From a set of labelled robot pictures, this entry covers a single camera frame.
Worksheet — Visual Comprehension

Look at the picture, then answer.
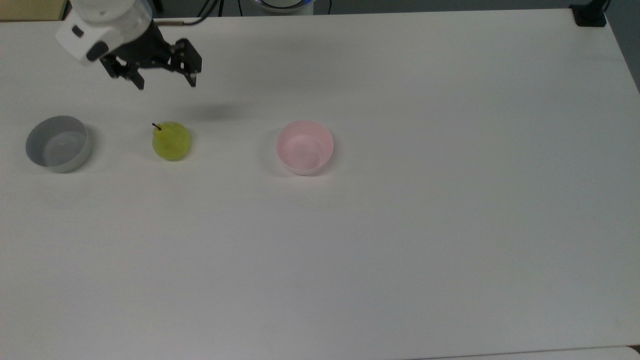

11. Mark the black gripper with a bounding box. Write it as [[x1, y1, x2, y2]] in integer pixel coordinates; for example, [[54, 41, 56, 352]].
[[100, 23, 203, 91]]

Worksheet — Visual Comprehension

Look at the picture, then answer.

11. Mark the pink plastic bowl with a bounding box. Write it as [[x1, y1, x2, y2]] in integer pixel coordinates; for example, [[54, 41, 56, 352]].
[[276, 120, 334, 176]]

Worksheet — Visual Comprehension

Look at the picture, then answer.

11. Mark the grey plastic bowl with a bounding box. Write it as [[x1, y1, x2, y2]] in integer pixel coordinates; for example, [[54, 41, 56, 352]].
[[25, 115, 92, 173]]

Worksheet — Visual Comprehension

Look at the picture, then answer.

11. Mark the black cable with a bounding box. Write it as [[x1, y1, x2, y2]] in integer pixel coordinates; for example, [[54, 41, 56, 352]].
[[196, 0, 224, 20]]

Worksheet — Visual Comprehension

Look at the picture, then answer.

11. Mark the black corner table clamp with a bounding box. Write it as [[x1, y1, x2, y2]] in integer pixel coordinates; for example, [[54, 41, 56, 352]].
[[570, 0, 612, 28]]

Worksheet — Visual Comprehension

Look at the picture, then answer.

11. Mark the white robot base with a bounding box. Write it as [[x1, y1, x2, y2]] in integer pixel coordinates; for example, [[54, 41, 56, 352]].
[[250, 0, 316, 15]]

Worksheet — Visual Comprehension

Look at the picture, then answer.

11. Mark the wooden box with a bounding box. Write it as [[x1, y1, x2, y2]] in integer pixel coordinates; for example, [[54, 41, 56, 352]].
[[0, 0, 69, 22]]

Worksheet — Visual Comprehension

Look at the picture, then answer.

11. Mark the green pear with stem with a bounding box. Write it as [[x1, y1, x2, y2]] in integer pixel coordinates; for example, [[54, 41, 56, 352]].
[[151, 121, 191, 162]]

